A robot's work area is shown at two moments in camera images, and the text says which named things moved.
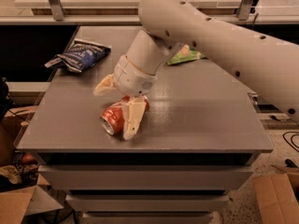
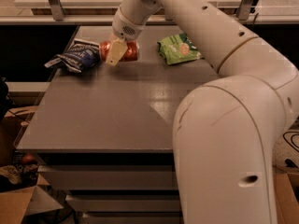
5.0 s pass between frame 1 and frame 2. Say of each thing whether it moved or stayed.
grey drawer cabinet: stayed
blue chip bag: stayed
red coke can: moved
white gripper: moved
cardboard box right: stayed
